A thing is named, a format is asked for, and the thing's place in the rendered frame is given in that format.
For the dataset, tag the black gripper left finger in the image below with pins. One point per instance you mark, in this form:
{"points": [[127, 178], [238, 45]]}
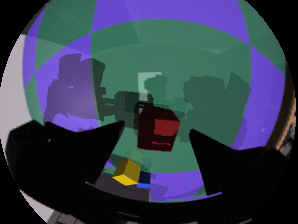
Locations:
{"points": [[90, 149]]}

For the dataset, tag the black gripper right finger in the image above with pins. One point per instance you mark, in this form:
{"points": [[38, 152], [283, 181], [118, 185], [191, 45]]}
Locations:
{"points": [[218, 163]]}

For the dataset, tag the blue block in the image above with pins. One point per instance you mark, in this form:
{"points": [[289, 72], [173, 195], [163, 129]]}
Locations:
{"points": [[144, 180]]}

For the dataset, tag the yellow block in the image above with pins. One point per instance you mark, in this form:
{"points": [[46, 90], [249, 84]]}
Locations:
{"points": [[127, 172]]}

